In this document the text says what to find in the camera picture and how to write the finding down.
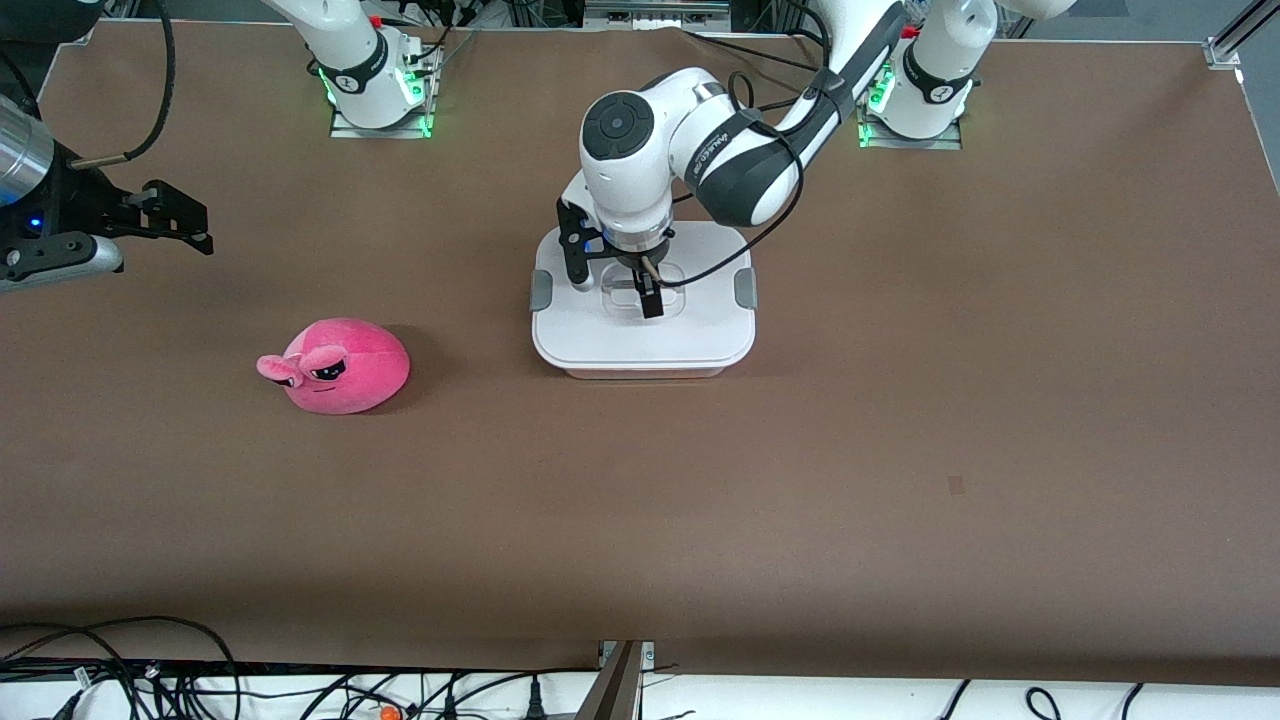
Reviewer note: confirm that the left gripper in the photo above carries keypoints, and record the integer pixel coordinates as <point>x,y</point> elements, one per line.
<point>641,271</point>

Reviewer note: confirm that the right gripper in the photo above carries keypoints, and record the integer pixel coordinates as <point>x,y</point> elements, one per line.
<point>82,201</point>

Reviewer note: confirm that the white box lid grey latches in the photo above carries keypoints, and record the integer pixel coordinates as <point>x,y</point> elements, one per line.
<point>640,345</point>

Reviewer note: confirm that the pink plush toy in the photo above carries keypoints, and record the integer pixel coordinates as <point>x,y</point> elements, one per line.
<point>350,370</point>

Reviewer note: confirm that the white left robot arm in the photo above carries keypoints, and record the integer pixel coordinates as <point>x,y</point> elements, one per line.
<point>630,180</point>

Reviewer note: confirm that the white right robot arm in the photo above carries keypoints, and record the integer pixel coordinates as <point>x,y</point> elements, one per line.
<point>350,50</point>

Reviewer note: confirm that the pink plastic box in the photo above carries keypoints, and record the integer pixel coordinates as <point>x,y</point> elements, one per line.
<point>645,372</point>

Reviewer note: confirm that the grey metal box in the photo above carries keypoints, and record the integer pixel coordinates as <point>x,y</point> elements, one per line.
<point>655,10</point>

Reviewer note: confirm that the black power plug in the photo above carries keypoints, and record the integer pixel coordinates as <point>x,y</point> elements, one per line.
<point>535,700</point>

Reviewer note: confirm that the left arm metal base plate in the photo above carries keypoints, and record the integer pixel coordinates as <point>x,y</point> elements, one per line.
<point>955,143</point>

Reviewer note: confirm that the aluminium profile post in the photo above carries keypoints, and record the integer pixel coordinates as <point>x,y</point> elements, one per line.
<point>620,690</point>

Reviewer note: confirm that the aluminium frame profile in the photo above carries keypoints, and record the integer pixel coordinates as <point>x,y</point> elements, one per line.
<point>1235,40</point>

